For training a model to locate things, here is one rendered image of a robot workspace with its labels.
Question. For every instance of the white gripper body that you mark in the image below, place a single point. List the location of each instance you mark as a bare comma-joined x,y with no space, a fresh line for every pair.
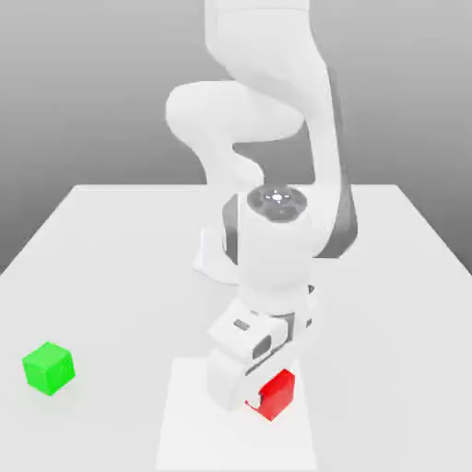
228,383

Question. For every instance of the small red cube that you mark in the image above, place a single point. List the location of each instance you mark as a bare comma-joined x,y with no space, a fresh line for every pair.
277,398

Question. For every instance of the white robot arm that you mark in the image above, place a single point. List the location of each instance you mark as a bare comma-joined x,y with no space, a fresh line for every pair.
273,254

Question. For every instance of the small green cube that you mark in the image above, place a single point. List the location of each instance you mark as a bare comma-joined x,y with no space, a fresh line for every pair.
48,368

